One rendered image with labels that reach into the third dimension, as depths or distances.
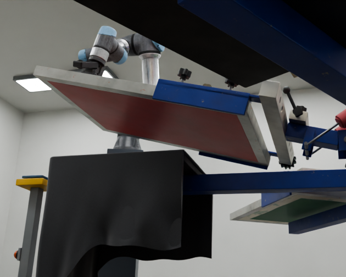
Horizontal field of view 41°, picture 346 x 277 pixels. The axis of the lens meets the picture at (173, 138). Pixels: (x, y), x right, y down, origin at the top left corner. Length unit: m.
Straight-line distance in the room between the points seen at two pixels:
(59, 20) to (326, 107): 3.18
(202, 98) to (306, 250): 4.11
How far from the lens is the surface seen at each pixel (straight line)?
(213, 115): 1.48
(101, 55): 2.00
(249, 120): 1.44
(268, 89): 1.34
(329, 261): 5.37
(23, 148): 6.94
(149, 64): 2.42
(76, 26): 4.78
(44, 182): 1.99
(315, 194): 2.08
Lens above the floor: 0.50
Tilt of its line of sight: 19 degrees up
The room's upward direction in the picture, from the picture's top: 3 degrees clockwise
